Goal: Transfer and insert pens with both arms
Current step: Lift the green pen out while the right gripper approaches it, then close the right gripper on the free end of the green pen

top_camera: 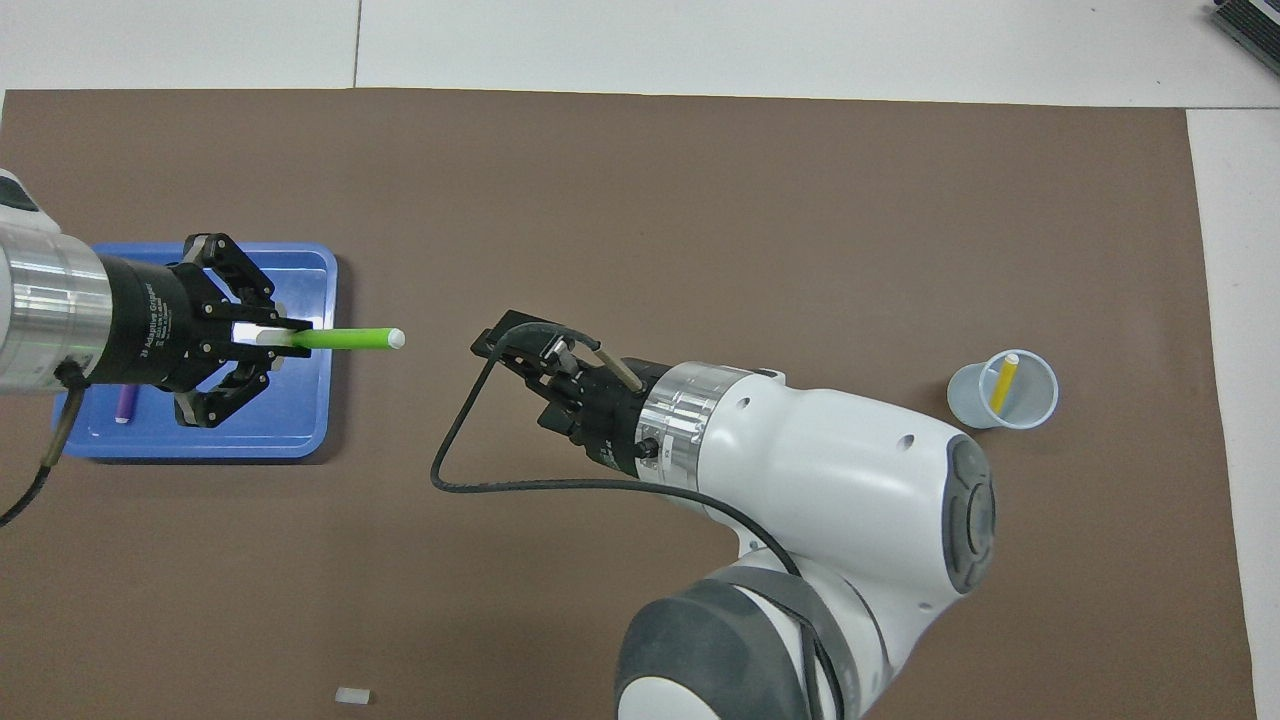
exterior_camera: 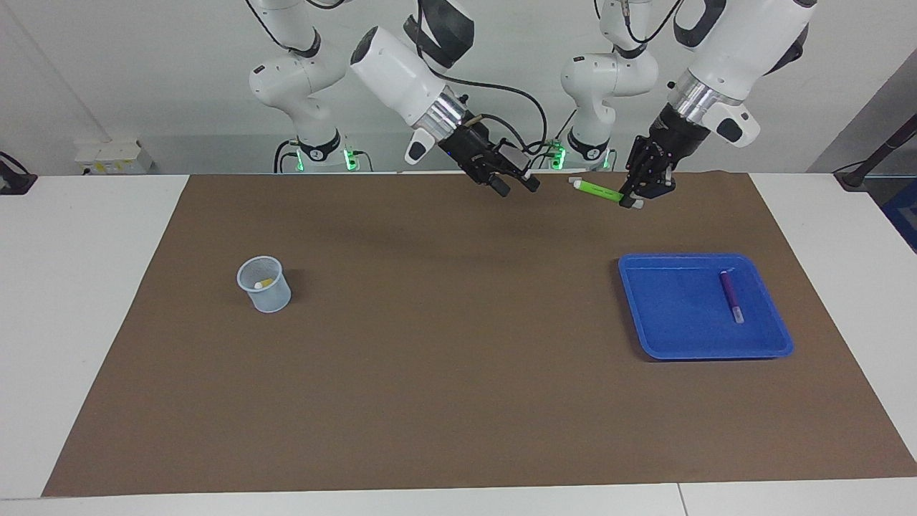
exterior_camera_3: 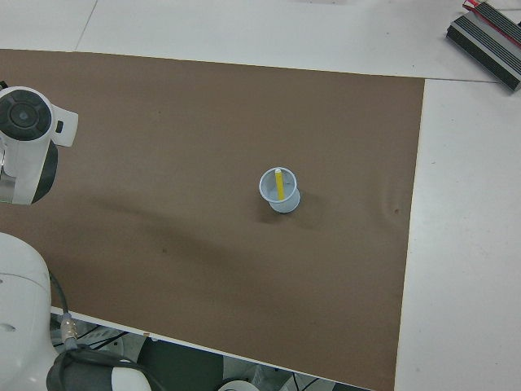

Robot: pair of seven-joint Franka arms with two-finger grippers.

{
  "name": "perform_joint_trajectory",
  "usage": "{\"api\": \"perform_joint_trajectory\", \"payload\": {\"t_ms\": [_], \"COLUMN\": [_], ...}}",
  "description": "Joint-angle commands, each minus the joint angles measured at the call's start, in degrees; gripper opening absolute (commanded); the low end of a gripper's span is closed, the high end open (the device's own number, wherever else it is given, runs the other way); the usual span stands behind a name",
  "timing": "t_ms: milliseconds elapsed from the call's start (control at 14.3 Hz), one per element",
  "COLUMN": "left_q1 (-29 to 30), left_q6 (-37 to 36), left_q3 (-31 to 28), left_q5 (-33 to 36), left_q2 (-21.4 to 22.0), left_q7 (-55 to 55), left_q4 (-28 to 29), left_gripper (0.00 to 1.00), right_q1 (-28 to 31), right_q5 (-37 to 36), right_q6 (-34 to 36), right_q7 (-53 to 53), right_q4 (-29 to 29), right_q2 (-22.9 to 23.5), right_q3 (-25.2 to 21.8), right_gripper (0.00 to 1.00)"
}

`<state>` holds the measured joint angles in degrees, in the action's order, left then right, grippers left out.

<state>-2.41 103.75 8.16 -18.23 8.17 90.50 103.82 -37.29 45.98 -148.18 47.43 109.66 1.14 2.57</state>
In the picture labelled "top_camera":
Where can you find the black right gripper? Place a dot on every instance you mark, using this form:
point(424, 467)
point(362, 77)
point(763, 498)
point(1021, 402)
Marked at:
point(615, 410)

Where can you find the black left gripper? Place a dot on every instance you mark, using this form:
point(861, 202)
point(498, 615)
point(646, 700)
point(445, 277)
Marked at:
point(160, 325)

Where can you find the green highlighter pen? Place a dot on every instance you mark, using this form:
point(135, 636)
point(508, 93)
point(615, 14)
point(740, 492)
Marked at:
point(350, 339)

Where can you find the yellow highlighter pen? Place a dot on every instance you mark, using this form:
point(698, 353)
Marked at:
point(1003, 385)

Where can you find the blue plastic tray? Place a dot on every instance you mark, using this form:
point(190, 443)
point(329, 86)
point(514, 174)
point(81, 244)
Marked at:
point(300, 420)

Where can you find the purple highlighter pen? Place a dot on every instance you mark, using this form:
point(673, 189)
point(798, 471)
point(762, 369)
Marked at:
point(126, 405)

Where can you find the brown table mat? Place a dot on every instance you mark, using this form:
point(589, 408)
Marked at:
point(640, 200)

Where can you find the small white cap piece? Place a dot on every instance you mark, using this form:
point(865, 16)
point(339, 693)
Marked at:
point(352, 695)

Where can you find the translucent plastic cup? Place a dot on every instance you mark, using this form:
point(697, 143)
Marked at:
point(970, 400)

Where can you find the grey ribbed device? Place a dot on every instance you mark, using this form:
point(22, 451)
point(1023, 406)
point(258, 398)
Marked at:
point(1255, 18)

